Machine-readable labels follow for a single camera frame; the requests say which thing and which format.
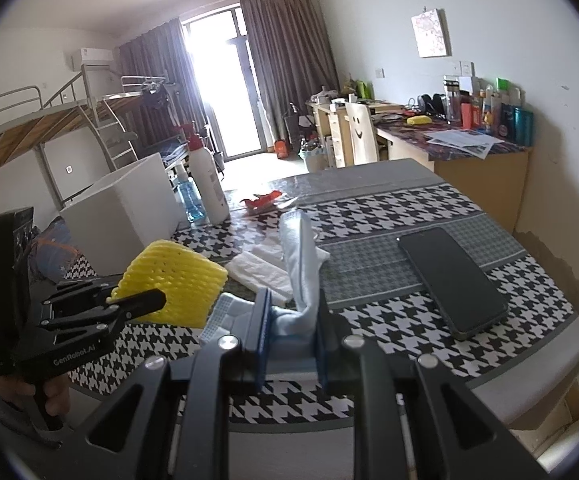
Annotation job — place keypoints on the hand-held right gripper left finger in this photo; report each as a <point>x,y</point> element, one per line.
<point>262,340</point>

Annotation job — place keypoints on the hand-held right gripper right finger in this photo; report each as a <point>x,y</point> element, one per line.
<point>323,360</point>

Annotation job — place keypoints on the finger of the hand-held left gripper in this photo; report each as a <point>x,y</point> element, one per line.
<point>139,302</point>
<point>89,290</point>

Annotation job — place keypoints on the yellow foam fruit net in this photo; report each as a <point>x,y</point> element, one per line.
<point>174,275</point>

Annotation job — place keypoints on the white face mask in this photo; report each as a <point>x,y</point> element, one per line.
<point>262,277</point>

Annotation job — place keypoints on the grey cloth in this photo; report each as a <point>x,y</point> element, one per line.
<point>299,260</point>

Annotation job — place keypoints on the white foam box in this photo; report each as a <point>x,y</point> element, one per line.
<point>129,210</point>

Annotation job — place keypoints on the person's left forearm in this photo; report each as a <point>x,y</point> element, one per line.
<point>4,425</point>

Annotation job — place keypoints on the person's left hand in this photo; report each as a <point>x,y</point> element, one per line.
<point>14,390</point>

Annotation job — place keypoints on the blue plaid quilt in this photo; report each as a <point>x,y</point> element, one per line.
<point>54,255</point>

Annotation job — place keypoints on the white folded cloth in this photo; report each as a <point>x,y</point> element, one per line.
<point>269,252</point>

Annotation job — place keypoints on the clear bottle with blue liquid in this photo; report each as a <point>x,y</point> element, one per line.
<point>192,205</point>

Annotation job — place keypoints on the white bottle with red top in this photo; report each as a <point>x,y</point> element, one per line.
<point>209,185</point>

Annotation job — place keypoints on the red snack packet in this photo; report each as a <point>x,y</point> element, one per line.
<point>262,201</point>

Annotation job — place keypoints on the black smartphone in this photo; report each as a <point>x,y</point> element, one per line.
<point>449,280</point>

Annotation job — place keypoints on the grey metal bed ladder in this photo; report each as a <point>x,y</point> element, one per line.
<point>114,140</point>

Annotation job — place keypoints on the dark blue bedding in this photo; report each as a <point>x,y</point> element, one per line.
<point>174,150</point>

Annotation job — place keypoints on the houndstooth tablecloth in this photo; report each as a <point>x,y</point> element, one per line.
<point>384,210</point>

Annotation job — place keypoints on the grey metal bunk bed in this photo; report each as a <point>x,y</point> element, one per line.
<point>44,127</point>
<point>144,81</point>

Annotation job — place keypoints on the grey trash bin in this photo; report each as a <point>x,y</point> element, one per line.
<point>313,161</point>

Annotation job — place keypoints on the orange container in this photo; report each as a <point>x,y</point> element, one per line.
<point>282,149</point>

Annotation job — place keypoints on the dark hanging clothes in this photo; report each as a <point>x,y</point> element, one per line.
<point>157,96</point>

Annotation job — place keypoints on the wooden chair with smiley face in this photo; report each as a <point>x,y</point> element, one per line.
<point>362,135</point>

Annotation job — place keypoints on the long wooden desk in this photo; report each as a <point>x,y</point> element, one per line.
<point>474,185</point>

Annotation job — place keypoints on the glass balcony door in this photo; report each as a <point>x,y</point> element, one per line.
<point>219,85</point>

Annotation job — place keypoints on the white air conditioner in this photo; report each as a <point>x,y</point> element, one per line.
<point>92,57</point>

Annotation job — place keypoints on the patterned desk mat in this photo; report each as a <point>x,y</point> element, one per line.
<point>404,135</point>

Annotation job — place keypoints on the brown curtain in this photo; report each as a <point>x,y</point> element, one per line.
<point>289,60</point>
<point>159,60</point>

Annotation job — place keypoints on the yellow plush toy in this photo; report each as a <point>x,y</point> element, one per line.
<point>419,120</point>

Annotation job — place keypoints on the white papers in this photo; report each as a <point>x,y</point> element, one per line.
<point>464,140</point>

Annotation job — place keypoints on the green bag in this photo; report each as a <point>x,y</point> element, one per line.
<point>364,90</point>

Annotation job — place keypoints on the black headphones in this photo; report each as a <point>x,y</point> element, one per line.
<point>427,104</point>

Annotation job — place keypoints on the row of toiletry bottles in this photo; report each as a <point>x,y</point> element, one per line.
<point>512,125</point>

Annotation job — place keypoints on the cartoon wall poster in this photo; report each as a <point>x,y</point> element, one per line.
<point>432,32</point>

